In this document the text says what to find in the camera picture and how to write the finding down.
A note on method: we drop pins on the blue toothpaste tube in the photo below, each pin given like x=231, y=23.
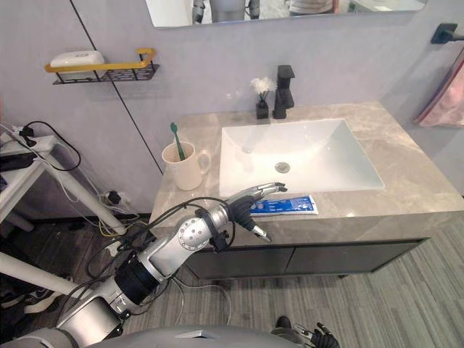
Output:
x=284, y=206

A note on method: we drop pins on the wall mirror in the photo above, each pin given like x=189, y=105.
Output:
x=286, y=11

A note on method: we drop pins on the black faucet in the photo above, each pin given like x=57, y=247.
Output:
x=284, y=92

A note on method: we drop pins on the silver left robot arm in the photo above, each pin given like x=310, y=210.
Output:
x=145, y=266

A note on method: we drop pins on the black reed diffuser bottle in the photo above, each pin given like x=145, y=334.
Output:
x=262, y=99

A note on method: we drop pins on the white rectangular sink basin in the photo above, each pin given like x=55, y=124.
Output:
x=297, y=156

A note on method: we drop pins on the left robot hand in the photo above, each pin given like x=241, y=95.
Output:
x=242, y=206

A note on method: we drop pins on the black and yellow wall shelf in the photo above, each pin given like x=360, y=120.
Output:
x=108, y=70

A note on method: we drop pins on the black towel bar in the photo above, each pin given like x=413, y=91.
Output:
x=445, y=33

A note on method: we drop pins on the white desk frame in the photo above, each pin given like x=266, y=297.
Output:
x=54, y=203

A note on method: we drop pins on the white floor power strip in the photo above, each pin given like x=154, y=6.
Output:
x=116, y=199

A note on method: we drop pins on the dark vanity cabinet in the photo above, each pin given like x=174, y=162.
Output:
x=301, y=259

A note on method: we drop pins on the silver robot torso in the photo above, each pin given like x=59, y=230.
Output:
x=174, y=337

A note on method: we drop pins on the white soap box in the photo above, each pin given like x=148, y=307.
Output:
x=77, y=58

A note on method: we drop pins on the metal sink drain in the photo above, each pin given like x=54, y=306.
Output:
x=282, y=166

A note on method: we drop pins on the cream ceramic mug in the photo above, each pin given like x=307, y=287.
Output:
x=183, y=166

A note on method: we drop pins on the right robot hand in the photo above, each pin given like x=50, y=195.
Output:
x=319, y=335

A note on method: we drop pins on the pink towel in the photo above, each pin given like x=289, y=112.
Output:
x=444, y=98

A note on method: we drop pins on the green toothbrush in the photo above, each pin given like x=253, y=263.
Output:
x=177, y=140

